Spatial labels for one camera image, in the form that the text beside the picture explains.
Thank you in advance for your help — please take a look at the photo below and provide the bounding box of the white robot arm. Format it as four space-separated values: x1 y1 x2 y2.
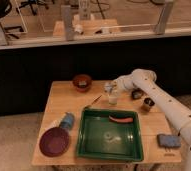
112 69 191 171

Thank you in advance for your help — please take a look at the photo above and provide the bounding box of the small brown bowl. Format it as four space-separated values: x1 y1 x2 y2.
72 74 92 92

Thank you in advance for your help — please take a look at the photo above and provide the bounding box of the white paper cup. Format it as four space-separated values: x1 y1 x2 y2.
108 93 119 105

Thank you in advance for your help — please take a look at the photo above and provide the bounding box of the small black container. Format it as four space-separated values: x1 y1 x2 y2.
131 89 144 100

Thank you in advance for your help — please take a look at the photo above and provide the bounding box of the small brown jar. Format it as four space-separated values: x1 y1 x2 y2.
142 98 155 111

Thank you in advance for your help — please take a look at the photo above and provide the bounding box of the orange hot dog sausage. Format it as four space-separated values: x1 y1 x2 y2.
109 116 133 123

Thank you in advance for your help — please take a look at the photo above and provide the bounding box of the green plastic tray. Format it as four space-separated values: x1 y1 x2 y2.
76 108 144 162

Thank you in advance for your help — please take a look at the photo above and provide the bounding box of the wooden table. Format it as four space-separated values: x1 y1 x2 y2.
32 81 181 166

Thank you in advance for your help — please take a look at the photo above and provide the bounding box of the wooden platform with white objects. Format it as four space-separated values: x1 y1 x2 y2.
52 13 122 38

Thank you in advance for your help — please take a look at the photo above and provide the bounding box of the blue sponge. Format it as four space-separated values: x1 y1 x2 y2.
157 134 181 148

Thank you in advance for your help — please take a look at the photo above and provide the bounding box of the dark red plate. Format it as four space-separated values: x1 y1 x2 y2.
39 127 70 157

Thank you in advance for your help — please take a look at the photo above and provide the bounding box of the right grey metal post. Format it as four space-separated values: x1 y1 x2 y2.
154 0 174 35

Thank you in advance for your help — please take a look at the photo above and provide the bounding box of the middle grey metal post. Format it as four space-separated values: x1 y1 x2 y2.
61 5 74 41

